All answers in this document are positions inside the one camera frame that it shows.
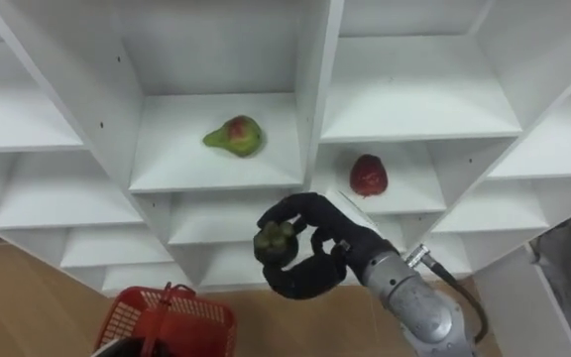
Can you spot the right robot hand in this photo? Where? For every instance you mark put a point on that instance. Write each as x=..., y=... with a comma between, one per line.
x=325, y=218

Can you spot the dark mangosteen soft toy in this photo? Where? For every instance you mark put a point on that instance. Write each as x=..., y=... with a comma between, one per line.
x=275, y=241

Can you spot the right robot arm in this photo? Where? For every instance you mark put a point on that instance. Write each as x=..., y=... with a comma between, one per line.
x=414, y=302

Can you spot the red strawberry soft toy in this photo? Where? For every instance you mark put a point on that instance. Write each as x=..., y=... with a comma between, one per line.
x=368, y=175

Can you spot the green pear soft toy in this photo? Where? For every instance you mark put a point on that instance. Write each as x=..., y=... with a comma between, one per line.
x=236, y=135

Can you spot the white shelf unit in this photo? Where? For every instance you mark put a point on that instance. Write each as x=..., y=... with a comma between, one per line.
x=216, y=99

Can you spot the red plastic basket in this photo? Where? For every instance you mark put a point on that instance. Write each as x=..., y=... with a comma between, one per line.
x=166, y=322

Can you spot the white cabinet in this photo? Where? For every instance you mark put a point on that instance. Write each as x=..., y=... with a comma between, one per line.
x=538, y=297

